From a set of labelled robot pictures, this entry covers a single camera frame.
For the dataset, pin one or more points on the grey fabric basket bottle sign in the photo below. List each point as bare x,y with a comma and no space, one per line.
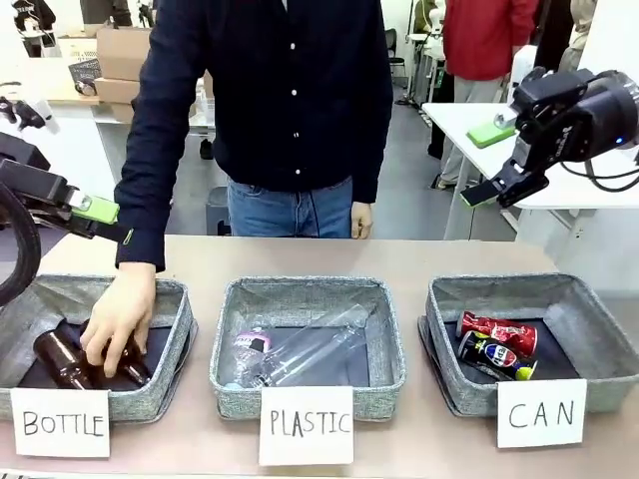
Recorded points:
170,299

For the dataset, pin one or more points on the white paper sign PLASTIC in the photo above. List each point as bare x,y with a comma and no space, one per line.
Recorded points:
304,451

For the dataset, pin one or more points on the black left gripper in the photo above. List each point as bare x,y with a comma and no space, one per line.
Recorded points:
35,187

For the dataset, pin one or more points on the white paper sign BOTTLE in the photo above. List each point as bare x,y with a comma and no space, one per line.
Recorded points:
30,446

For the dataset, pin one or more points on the white upright device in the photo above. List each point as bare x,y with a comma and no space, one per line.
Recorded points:
524,65

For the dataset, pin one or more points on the black office chair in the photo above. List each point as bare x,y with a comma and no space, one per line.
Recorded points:
395,50

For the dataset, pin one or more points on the bystander in red jacket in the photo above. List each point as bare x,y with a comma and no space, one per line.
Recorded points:
479,40

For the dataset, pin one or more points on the person's blue jeans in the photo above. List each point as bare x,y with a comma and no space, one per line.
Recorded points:
279,209

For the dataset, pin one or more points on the flat cardboard box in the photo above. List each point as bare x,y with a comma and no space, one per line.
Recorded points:
115,90

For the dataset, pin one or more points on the small cardboard box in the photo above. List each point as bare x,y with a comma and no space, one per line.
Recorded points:
120,112

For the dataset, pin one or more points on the grey bin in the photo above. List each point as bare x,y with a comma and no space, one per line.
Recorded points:
217,209

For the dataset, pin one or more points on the black Pepsi can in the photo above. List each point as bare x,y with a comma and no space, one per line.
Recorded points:
491,355

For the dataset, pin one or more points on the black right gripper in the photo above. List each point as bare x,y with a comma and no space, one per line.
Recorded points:
554,115

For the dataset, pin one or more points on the water bottle blue cap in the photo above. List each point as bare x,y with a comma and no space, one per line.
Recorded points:
247,356

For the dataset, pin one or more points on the brown glass bottle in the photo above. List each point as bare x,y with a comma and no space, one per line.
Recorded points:
57,356
135,369

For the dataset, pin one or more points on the person's left forearm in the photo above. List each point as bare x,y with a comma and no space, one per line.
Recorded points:
372,169

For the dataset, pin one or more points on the red Coca-Cola can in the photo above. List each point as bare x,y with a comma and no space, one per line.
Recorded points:
504,331

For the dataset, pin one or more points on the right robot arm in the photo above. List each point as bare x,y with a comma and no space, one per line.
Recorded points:
614,110

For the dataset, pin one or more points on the person's right hand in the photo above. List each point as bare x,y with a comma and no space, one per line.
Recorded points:
122,309

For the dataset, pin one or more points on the large cardboard box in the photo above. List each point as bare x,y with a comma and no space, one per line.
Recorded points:
120,55

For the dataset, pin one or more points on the person's right forearm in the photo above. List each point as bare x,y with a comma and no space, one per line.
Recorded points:
147,254

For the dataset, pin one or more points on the bystander in black top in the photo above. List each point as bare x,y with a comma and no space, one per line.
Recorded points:
35,15

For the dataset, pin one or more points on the white desk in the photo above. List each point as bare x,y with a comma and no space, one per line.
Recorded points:
449,115

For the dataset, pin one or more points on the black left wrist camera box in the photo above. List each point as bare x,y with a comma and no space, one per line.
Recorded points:
22,149

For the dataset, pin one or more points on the white paper sign CAN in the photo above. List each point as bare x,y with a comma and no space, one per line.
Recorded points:
539,439

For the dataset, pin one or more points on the grey fabric basket can sign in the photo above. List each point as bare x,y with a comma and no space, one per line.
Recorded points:
499,294

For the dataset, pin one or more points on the person's left hand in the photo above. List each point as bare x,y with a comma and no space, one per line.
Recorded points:
362,219

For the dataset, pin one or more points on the white black handheld device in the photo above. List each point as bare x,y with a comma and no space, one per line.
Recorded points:
30,115

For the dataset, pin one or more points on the grey fabric basket plastic sign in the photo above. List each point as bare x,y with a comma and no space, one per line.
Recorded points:
299,299

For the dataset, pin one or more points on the bystander in beige clothes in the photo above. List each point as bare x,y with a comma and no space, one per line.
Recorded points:
579,45

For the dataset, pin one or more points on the person in dark shirt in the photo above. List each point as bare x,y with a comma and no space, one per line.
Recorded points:
279,100

